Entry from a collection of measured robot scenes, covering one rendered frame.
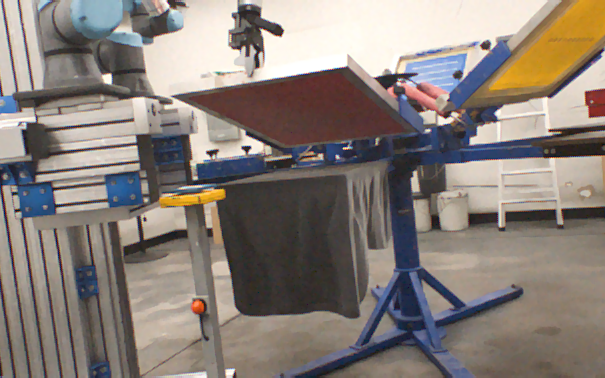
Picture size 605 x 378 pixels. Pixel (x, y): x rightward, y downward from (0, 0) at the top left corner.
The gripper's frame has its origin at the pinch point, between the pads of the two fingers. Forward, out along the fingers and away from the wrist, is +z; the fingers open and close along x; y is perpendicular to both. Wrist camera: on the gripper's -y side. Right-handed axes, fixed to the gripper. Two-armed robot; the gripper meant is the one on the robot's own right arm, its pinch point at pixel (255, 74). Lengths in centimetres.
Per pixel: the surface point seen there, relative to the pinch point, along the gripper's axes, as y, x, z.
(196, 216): 10.3, 13.1, 42.4
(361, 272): -21, -31, 56
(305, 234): -7.6, -17.9, 45.4
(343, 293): -18, -23, 63
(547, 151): -71, -101, 9
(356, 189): -22.0, -23.5, 31.9
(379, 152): -3, -108, 1
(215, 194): 5.5, 11.4, 36.5
